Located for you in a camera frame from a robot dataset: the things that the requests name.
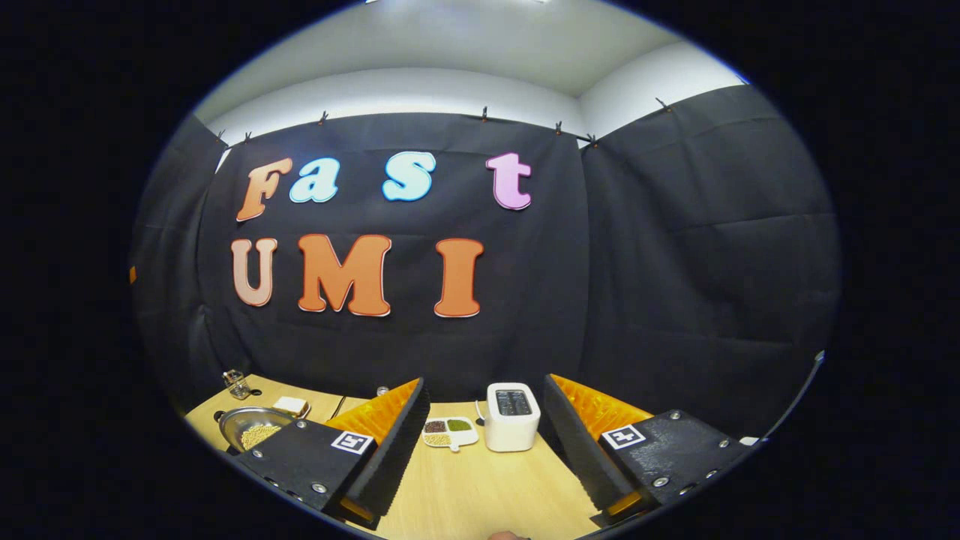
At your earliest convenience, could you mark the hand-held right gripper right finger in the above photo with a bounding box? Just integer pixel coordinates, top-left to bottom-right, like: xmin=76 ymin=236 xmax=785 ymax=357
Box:
xmin=541 ymin=373 xmax=755 ymax=526

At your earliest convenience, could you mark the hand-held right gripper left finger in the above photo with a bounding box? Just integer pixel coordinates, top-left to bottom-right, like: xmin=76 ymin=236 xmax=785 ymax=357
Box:
xmin=238 ymin=377 xmax=432 ymax=526

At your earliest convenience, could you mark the stainless steel pot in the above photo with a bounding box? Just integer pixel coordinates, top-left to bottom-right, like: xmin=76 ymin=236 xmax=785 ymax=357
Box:
xmin=217 ymin=406 xmax=297 ymax=453

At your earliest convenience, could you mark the white divided bean tray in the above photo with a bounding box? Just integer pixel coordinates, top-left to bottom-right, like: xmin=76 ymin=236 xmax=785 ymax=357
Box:
xmin=421 ymin=417 xmax=479 ymax=452

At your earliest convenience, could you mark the white toaster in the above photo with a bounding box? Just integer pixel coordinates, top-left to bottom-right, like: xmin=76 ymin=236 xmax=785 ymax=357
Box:
xmin=484 ymin=382 xmax=542 ymax=452

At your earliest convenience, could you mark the pile of soybeans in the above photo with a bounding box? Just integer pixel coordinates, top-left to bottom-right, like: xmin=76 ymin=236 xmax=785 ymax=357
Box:
xmin=240 ymin=424 xmax=282 ymax=449

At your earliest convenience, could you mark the black backdrop cloth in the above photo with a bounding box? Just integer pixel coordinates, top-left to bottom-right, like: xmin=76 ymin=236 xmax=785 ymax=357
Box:
xmin=129 ymin=84 xmax=841 ymax=440

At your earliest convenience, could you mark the row of black cloth clips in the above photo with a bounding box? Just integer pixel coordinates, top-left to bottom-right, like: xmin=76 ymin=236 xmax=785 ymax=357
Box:
xmin=216 ymin=96 xmax=674 ymax=147

